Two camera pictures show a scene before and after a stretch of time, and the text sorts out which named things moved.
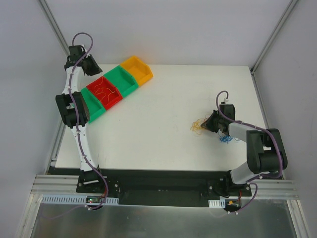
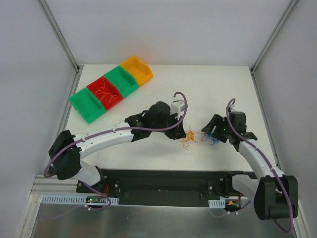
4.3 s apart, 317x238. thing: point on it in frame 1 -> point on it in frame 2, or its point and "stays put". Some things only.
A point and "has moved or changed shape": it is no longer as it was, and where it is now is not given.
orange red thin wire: [101, 92] -> [190, 135]
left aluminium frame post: [52, 23] stays put
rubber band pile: [196, 126] -> [185, 142]
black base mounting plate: [161, 187] stays put
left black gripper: [91, 66] -> [175, 131]
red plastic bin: [106, 92] stays put
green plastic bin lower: [95, 106] stays put
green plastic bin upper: [123, 80] stays put
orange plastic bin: [141, 72] stays put
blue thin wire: [227, 138] has moved or changed shape
